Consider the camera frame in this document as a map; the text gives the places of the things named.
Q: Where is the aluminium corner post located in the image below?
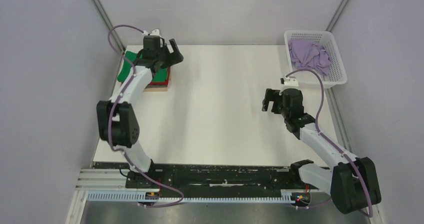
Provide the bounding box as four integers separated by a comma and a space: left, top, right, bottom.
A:
326, 0, 350, 32
91, 0, 126, 52

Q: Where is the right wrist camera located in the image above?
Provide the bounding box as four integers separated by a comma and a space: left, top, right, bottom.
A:
280, 77, 299, 87

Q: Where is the green t-shirt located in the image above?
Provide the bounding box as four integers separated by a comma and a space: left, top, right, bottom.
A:
116, 51, 169, 84

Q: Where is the left aluminium corner post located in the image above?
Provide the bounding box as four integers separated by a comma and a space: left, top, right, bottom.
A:
91, 0, 126, 52

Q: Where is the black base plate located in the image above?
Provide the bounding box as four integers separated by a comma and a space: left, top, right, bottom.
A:
93, 162, 316, 198

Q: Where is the white plastic basket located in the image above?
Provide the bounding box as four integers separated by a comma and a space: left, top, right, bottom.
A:
284, 30, 348, 89

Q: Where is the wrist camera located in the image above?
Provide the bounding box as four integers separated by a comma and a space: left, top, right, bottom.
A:
280, 77, 299, 87
143, 29, 165, 51

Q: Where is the white slotted cable duct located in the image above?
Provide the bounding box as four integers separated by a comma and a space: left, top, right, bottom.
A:
87, 190, 295, 204

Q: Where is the folded red t-shirt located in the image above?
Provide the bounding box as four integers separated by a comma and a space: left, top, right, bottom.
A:
149, 67, 171, 86

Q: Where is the right aluminium corner post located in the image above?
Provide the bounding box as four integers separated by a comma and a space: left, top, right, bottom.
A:
326, 0, 350, 32

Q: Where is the crumpled purple t-shirt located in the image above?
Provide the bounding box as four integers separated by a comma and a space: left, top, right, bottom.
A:
288, 39, 332, 76

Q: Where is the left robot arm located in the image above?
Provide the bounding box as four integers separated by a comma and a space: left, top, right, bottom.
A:
96, 35, 184, 188

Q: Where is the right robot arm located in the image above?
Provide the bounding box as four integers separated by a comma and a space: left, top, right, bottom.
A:
262, 88, 382, 214

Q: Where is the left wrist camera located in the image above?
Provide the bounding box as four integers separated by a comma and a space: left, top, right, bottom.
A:
143, 29, 165, 51

